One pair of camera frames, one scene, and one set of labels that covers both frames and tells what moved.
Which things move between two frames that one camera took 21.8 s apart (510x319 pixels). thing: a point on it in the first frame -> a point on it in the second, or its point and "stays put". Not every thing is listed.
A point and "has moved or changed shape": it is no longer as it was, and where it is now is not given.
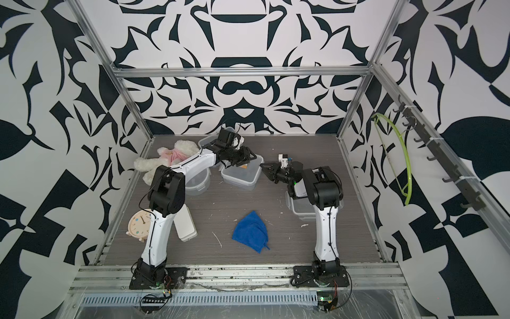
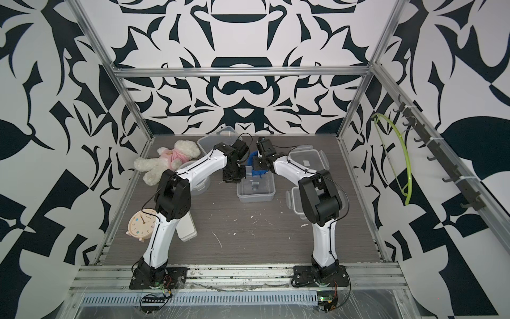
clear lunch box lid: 301,207 stays put
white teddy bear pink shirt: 166,157 stays put
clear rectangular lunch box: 244,177 has moved or changed shape
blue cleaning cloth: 251,230 -> 250,163
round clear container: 198,184 stays put
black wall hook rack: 455,176 stays put
